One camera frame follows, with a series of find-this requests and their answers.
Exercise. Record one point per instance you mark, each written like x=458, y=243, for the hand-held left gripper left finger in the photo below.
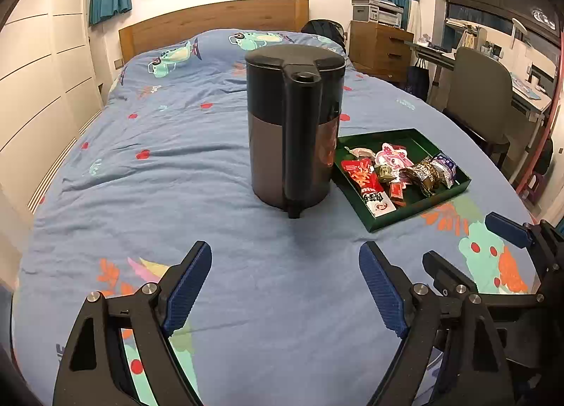
x=187, y=287

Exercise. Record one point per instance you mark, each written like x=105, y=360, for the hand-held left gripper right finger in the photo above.
x=381, y=291

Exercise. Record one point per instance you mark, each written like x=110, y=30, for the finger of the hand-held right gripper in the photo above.
x=445, y=271
x=506, y=227

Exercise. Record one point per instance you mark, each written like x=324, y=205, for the green tray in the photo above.
x=370, y=216

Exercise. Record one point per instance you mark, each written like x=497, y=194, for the blue and white snack packet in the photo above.
x=445, y=168

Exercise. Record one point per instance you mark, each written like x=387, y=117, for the small red candy bar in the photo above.
x=396, y=194

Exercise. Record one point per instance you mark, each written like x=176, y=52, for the brown snack packet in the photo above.
x=423, y=174

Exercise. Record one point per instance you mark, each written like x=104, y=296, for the red and white snack packet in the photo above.
x=365, y=183

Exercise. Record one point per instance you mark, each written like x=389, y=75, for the small olive candy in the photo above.
x=385, y=173

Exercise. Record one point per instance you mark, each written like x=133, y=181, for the pink cartoon character packet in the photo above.
x=394, y=155

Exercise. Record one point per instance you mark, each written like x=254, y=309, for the pink striped candy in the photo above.
x=361, y=153

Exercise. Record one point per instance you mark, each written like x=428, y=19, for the white desk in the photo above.
x=526, y=95

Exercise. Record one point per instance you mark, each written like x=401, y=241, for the grey desk chair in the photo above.
x=478, y=93

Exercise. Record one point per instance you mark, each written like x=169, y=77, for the dark shopping bag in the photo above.
x=417, y=80

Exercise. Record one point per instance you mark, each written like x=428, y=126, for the black electric kettle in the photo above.
x=273, y=133

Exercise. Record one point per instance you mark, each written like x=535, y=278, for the wooden drawer cabinet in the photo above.
x=379, y=49

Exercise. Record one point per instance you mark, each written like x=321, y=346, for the grey printer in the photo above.
x=379, y=11

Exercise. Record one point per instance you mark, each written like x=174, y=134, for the black backpack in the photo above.
x=324, y=33

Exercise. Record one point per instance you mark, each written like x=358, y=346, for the wooden headboard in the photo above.
x=198, y=20

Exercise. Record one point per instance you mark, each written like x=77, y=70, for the cream wardrobe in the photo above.
x=44, y=58

